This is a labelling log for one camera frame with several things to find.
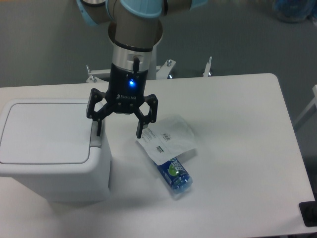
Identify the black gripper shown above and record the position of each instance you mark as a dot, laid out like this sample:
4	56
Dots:
125	95

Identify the blue plastic bottle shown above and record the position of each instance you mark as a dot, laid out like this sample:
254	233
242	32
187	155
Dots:
176	176

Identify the white frame at right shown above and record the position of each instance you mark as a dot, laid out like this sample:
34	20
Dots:
307	112

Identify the black table corner clamp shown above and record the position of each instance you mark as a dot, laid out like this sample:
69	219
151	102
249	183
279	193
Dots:
309	213

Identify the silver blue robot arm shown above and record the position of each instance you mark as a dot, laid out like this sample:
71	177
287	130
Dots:
137	24

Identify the white plastic pouch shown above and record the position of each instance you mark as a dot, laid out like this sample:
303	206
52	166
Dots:
167	139

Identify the white plastic trash can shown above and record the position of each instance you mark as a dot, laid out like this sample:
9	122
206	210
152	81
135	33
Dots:
52	148

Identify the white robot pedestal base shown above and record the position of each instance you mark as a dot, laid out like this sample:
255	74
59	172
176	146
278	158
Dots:
164	71

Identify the blue plastic bag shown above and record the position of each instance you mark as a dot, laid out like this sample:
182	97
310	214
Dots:
292	11

